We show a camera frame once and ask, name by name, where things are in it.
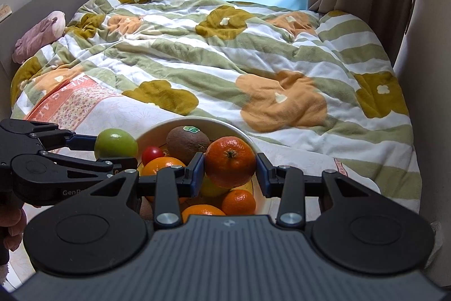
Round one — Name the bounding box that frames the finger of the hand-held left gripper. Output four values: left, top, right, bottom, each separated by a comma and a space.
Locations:
49, 153, 139, 175
0, 119, 97, 152

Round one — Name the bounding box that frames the floral striped blanket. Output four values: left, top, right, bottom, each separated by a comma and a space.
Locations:
10, 0, 423, 213

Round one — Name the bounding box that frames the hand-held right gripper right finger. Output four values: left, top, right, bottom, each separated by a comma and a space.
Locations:
256, 152, 370, 227

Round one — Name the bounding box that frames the small mandarin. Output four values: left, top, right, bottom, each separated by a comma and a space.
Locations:
181, 204, 226, 222
221, 189, 257, 216

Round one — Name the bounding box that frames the green apple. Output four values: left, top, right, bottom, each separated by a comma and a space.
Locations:
94, 128, 139, 161
199, 176, 230, 199

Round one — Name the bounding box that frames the large orange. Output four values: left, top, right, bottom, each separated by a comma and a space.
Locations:
142, 157, 187, 205
205, 136, 257, 189

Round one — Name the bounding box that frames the brown kiwi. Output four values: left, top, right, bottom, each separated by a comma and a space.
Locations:
166, 126, 211, 166

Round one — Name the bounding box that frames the person's left hand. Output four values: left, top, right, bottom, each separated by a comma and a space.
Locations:
0, 205, 28, 253

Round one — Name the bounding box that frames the small red tomato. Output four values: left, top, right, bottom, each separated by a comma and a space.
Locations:
141, 145, 165, 164

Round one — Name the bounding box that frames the pink plush toy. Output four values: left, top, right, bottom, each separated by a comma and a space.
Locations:
12, 11, 67, 64

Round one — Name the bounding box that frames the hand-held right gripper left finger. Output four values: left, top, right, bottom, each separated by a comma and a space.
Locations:
90, 152, 205, 230

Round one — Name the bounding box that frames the cream bowl with yellow pattern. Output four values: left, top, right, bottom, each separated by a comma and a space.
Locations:
136, 117, 272, 221

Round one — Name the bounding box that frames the white cloth with pink border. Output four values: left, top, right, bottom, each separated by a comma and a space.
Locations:
25, 77, 383, 217

